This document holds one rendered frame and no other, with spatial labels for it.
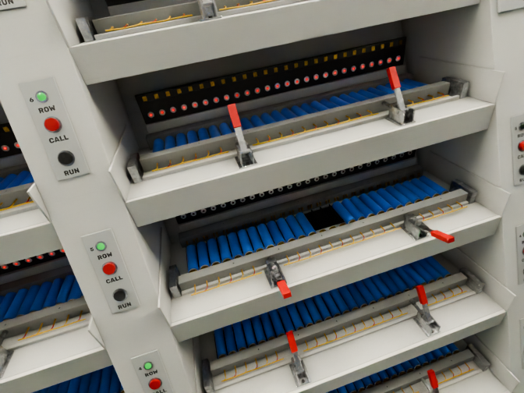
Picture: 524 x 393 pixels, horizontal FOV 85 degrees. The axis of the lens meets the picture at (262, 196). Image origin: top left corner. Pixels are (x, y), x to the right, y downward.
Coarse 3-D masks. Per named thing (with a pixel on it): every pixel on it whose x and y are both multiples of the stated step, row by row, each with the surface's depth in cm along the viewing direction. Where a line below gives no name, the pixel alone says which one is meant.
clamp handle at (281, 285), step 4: (272, 268) 46; (276, 268) 46; (272, 272) 47; (276, 272) 46; (276, 276) 45; (280, 276) 45; (276, 280) 44; (280, 280) 44; (284, 280) 43; (280, 284) 42; (284, 284) 42; (280, 288) 42; (284, 288) 41; (288, 288) 41; (284, 292) 40; (288, 292) 40; (284, 296) 40; (288, 296) 40
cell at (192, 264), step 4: (188, 248) 55; (192, 248) 54; (188, 252) 54; (192, 252) 53; (188, 256) 53; (192, 256) 53; (196, 256) 54; (188, 260) 52; (192, 260) 52; (196, 260) 52; (188, 264) 51; (192, 264) 51; (196, 264) 51; (188, 268) 51; (192, 268) 50; (196, 268) 50; (188, 272) 50
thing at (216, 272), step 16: (464, 192) 55; (400, 208) 54; (416, 208) 53; (432, 208) 54; (352, 224) 53; (368, 224) 52; (384, 224) 53; (304, 240) 51; (320, 240) 51; (336, 240) 52; (256, 256) 50; (272, 256) 50; (288, 256) 51; (192, 272) 49; (208, 272) 48; (224, 272) 48
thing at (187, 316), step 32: (480, 192) 55; (192, 224) 58; (448, 224) 52; (480, 224) 51; (160, 256) 49; (320, 256) 51; (352, 256) 50; (384, 256) 49; (416, 256) 51; (160, 288) 44; (224, 288) 48; (256, 288) 47; (320, 288) 49; (192, 320) 44; (224, 320) 46
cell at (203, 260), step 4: (200, 244) 55; (204, 244) 55; (200, 248) 54; (204, 248) 54; (200, 252) 53; (204, 252) 53; (200, 256) 52; (204, 256) 52; (200, 260) 51; (204, 260) 51; (208, 260) 52; (200, 264) 51; (204, 264) 50; (208, 264) 51
